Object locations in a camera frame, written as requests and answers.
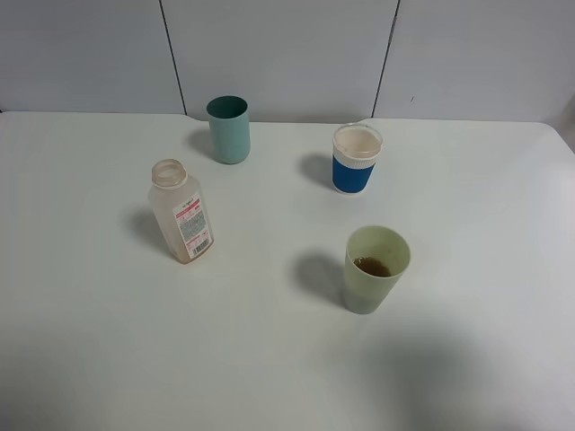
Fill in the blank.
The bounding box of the clear drink bottle pink label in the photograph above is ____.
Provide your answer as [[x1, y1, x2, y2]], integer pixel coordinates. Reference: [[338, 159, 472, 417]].
[[148, 159, 214, 264]]

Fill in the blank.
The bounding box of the blue white paper cup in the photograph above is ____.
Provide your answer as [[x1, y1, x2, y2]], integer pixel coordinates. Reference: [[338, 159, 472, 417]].
[[332, 123, 383, 195]]

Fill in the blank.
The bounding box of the light green plastic cup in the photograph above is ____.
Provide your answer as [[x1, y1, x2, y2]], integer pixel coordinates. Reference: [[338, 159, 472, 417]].
[[342, 225, 411, 314]]

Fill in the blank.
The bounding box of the teal plastic cup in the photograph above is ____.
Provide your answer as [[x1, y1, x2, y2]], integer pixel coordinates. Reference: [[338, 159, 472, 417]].
[[206, 95, 251, 164]]

